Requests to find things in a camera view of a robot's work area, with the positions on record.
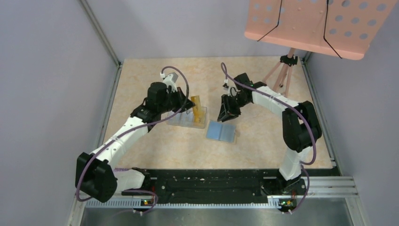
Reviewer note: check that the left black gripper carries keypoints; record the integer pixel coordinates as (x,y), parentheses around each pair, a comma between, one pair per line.
(180,96)

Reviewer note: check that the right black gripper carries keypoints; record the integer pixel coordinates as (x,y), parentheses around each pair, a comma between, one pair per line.
(227,110)

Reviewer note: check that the clear plastic card tray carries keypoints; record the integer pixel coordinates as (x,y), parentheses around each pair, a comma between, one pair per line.
(186,119)

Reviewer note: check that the purple glitter microphone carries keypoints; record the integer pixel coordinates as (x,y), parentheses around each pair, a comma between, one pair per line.
(122,171)

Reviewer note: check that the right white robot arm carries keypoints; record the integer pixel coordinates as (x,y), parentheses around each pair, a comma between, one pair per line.
(300,125)

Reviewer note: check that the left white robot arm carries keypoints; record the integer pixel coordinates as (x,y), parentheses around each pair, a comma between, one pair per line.
(94,176)

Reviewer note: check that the pink tripod stand legs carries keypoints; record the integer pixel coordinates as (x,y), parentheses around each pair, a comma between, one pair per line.
(285,74)

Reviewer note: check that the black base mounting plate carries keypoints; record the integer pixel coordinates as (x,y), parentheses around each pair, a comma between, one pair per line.
(218,186)

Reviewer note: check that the pink music stand desk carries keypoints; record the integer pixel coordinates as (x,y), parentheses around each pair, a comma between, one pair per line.
(341,28)

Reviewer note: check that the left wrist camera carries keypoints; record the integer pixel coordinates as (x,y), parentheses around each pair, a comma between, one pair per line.
(170,80)

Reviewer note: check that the aluminium frame rail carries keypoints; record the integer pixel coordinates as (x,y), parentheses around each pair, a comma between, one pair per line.
(331,201)

